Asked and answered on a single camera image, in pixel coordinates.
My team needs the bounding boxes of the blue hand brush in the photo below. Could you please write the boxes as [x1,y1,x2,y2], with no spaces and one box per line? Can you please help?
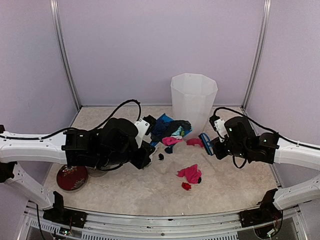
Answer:
[198,132,214,156]

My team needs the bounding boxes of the blue dustpan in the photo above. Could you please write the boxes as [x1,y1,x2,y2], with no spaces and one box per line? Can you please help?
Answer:
[150,113,193,147]

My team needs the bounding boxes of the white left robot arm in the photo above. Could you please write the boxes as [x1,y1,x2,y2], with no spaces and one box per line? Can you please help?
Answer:
[0,123,156,223]

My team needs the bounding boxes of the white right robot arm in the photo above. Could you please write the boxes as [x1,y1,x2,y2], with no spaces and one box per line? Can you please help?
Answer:
[211,132,320,222]

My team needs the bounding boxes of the dark red floral bowl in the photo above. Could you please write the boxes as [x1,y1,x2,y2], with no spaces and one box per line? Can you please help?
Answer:
[56,165,88,191]

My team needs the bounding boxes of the small black paper scrap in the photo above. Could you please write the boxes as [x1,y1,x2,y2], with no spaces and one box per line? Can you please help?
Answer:
[158,153,165,161]

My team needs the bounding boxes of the cyan paper scrap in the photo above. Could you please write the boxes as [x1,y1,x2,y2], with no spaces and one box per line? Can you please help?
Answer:
[171,126,184,140]

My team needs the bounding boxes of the white translucent plastic bin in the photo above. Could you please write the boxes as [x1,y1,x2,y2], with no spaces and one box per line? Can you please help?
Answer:
[170,73,218,139]

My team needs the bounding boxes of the small red paper ball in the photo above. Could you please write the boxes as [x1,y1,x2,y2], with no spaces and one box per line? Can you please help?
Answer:
[181,182,192,191]

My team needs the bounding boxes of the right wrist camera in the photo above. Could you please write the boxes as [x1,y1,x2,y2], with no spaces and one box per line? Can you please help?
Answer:
[209,115,228,143]

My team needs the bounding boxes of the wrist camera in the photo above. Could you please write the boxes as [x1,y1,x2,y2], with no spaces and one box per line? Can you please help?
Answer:
[209,115,228,143]
[134,115,157,148]

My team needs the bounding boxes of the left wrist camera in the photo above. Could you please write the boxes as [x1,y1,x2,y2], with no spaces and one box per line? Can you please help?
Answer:
[134,115,157,148]

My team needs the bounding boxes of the aluminium front rail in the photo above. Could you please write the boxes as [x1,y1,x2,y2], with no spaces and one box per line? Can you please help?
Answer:
[23,199,301,240]

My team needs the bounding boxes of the aluminium corner post right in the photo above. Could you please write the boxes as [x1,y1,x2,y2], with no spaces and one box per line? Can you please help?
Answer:
[241,0,272,111]

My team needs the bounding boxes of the aluminium corner post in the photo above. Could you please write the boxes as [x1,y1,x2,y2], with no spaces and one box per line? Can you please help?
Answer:
[49,0,82,112]
[241,0,272,111]

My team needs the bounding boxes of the aluminium corner post left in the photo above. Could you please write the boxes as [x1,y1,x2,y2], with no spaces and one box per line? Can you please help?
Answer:
[49,0,82,112]

